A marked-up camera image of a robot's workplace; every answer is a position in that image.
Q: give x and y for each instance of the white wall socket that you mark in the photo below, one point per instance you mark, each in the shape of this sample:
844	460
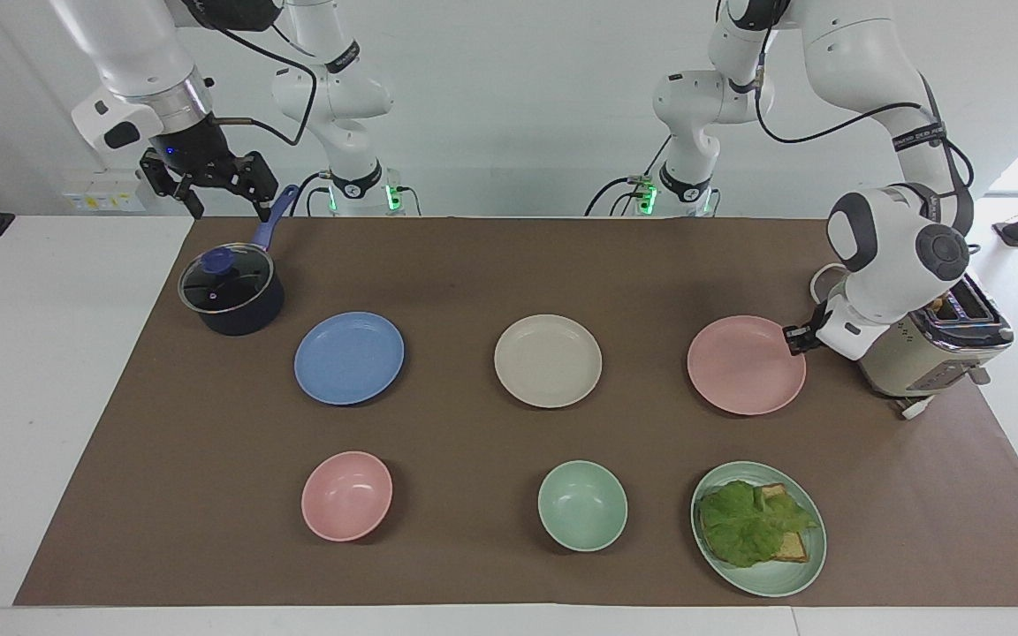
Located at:
102	194

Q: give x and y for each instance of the beige plate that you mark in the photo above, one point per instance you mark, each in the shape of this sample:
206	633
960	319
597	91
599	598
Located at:
548	361

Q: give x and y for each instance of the toasted bread slice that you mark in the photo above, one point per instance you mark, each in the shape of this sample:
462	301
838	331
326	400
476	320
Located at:
793	548

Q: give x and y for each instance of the green lettuce leaf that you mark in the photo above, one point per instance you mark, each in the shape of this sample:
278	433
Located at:
748	526

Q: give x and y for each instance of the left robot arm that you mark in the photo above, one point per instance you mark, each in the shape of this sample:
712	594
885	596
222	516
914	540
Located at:
862	62

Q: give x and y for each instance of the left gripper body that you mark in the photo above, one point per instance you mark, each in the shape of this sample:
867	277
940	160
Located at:
822	325

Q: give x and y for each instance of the green plate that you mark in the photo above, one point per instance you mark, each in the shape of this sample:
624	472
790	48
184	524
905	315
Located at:
765	579

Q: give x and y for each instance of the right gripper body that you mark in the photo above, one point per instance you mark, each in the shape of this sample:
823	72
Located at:
191	146

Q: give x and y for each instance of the silver toaster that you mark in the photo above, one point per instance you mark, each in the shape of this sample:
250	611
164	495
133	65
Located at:
924	358

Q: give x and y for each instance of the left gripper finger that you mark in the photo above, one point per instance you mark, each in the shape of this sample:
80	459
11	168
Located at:
799	338

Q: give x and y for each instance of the pink plate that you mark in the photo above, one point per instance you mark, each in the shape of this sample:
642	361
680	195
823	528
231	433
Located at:
743	367

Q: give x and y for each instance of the green bowl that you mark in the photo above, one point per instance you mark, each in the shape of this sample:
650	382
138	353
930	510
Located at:
582	506

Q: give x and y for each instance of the dark blue pot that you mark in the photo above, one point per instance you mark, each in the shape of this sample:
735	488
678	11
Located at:
244	309

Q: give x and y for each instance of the pink bowl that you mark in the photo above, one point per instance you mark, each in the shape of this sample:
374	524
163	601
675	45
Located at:
346	496

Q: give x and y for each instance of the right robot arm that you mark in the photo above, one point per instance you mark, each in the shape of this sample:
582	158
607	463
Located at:
133	53

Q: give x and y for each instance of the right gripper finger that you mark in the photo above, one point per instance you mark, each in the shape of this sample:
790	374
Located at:
189	196
262	181

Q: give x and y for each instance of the blue plate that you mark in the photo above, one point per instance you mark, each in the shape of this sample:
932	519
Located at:
349	358

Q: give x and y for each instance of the glass lid with blue knob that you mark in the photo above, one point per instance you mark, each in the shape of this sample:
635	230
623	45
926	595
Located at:
226	278

